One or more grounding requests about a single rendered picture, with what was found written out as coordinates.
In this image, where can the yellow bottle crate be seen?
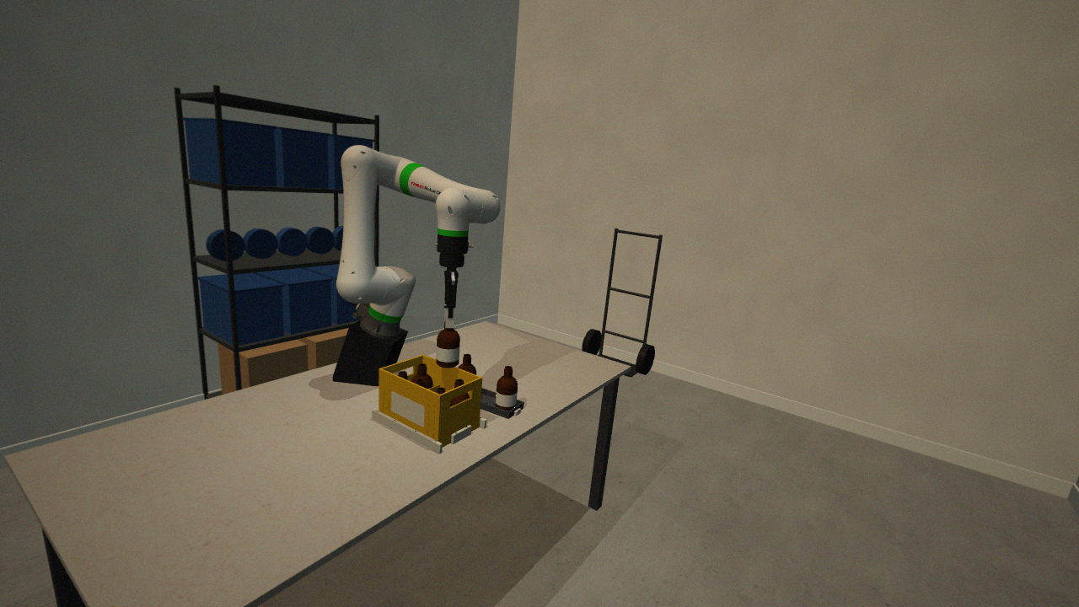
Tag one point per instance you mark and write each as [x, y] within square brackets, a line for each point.
[425, 410]

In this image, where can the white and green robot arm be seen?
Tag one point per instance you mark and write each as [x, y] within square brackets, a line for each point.
[381, 294]

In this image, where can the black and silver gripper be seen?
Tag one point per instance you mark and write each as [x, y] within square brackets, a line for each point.
[451, 280]

